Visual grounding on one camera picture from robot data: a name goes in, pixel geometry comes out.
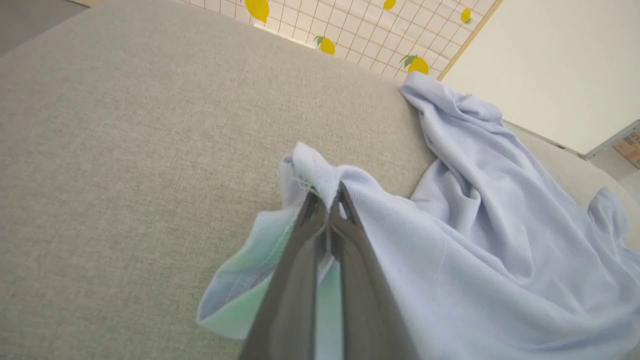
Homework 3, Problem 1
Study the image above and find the plain white partition board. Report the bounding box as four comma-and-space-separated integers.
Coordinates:
440, 0, 640, 161

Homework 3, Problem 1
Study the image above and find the brown cardboard box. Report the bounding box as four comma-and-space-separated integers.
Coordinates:
612, 127, 640, 170

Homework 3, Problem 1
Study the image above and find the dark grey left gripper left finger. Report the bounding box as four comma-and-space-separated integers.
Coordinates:
239, 191, 329, 360

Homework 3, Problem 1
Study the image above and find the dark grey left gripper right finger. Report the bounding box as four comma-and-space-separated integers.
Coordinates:
329, 181, 419, 360

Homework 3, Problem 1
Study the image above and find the light blue polo shirt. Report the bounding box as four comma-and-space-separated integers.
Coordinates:
196, 71, 640, 360

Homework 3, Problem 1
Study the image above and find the lemon pattern grid cloth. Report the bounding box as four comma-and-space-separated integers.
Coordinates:
172, 0, 503, 81

